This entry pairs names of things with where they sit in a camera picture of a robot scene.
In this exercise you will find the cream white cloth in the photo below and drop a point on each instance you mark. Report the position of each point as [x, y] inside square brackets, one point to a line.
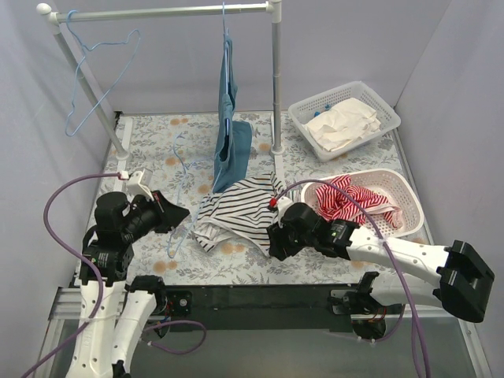
[345, 123]

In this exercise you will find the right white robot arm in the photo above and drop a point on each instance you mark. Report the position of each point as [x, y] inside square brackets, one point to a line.
[454, 278]

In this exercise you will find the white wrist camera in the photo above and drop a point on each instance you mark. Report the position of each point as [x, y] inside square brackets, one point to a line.
[282, 205]
[138, 183]

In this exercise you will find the blue hanging garment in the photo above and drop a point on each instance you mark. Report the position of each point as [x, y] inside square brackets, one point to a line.
[232, 151]

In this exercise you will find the floral table cloth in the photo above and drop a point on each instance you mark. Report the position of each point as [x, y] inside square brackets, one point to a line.
[235, 261]

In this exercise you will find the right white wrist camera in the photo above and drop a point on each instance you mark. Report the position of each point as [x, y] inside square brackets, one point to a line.
[282, 205]

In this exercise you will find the small blue object in basket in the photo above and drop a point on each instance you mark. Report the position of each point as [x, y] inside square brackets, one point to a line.
[317, 114]

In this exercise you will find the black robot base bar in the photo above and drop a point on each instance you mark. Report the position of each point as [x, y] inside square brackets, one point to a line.
[265, 307]

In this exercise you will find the white basket at back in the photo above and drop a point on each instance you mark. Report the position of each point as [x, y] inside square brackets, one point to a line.
[304, 111]

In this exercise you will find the blue hanger holding garment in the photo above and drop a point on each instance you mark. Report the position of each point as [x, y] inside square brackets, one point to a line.
[225, 31]

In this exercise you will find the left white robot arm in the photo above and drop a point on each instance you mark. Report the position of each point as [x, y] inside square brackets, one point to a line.
[113, 313]

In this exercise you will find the grey white clothes rack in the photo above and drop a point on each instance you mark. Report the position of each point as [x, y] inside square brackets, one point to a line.
[55, 19]

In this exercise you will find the black white striped tank top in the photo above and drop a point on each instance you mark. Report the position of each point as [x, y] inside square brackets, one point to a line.
[241, 211]

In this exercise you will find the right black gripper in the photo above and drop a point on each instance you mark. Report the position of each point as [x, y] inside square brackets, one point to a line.
[279, 244]

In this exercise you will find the white plastic laundry basket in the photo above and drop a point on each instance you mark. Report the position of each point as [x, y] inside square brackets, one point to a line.
[399, 193]

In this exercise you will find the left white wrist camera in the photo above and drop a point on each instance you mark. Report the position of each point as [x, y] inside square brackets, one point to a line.
[138, 183]

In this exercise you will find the red white striped garment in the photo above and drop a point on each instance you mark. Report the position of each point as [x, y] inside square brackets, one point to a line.
[346, 201]

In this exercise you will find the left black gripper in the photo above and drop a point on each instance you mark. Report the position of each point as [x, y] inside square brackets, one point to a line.
[161, 211]

